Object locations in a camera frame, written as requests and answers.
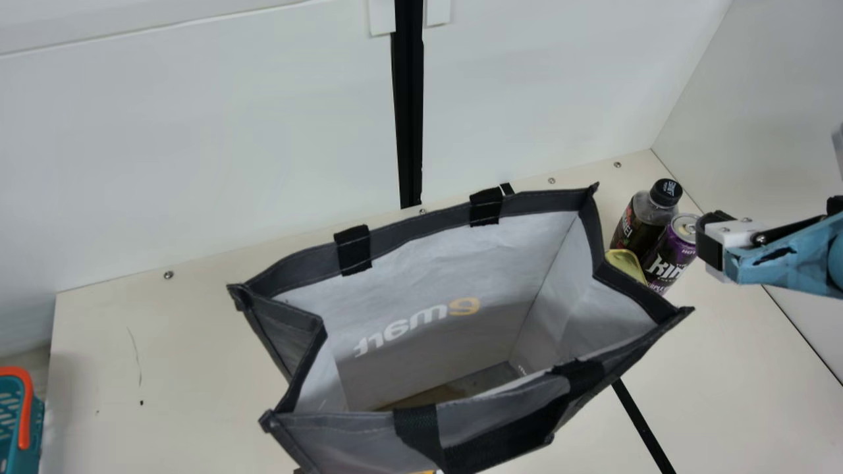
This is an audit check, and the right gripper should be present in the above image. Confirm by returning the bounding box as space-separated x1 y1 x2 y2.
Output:
695 210 843 298

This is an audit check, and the dark grey bag with straps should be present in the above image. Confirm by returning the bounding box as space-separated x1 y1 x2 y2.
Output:
227 183 695 474

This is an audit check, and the purple can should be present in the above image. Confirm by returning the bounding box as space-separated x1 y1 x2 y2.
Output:
642 213 700 296

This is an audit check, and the dark coffee bottle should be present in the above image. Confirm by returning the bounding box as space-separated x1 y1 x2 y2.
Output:
609 179 684 261

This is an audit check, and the rectangular tin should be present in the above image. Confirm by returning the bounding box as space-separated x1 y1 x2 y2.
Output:
605 248 649 285

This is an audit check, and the black strip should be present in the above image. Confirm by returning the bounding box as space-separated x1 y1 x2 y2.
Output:
611 379 678 474

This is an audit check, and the teal shopping basket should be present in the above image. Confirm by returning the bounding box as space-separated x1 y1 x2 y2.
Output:
0 367 45 474

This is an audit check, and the black post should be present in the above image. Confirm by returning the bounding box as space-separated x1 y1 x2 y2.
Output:
391 0 425 210

